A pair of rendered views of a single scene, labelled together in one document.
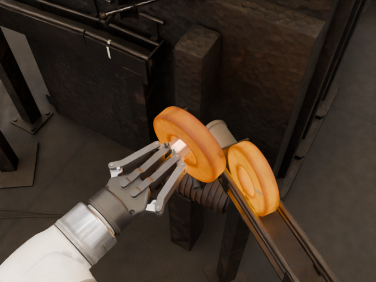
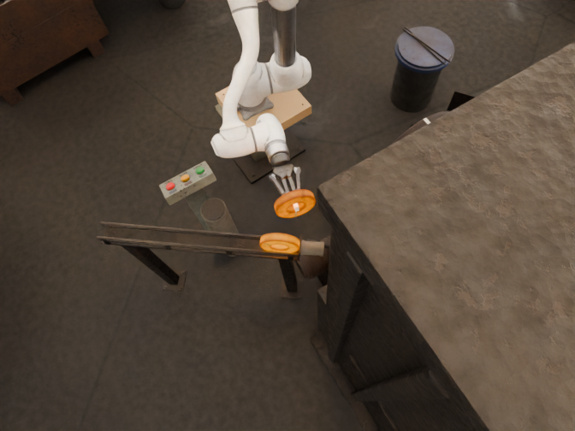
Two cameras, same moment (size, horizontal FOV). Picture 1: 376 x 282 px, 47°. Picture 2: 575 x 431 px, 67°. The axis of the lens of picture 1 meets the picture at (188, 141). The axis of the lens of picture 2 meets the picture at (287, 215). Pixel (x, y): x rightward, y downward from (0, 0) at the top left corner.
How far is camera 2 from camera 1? 1.30 m
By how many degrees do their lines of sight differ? 52
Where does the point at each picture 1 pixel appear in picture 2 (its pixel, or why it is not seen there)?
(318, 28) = (323, 296)
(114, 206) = (276, 159)
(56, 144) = not seen: hidden behind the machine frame
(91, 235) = (269, 149)
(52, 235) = (276, 137)
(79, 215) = (279, 146)
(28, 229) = not seen: hidden behind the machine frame
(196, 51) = not seen: hidden behind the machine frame
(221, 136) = (311, 245)
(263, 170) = (271, 236)
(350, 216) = (283, 391)
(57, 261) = (265, 134)
